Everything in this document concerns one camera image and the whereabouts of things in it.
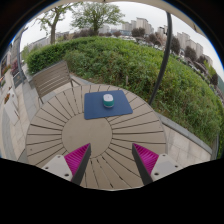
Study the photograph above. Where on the group of high-rise buildings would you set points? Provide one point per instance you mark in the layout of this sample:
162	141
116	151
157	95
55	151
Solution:
141	24

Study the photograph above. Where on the thin-crowned tree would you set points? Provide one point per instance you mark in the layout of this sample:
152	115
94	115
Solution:
53	23

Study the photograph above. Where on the dark blue mouse pad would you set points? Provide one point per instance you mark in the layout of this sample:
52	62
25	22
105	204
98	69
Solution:
95	108

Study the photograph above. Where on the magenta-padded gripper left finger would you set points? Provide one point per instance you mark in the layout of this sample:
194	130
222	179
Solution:
76	157

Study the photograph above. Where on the slatted beige outdoor chair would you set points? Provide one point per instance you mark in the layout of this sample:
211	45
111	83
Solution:
51	77

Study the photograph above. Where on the round-crowned tree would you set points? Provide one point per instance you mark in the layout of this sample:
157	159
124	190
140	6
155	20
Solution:
96	15

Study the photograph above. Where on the dark curved parasol pole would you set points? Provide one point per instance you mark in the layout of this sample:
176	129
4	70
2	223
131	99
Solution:
164	63

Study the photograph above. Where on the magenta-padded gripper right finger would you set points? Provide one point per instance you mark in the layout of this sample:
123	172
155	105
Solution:
146	157

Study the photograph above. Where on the white and green computer mouse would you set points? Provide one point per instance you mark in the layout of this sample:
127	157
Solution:
108	100

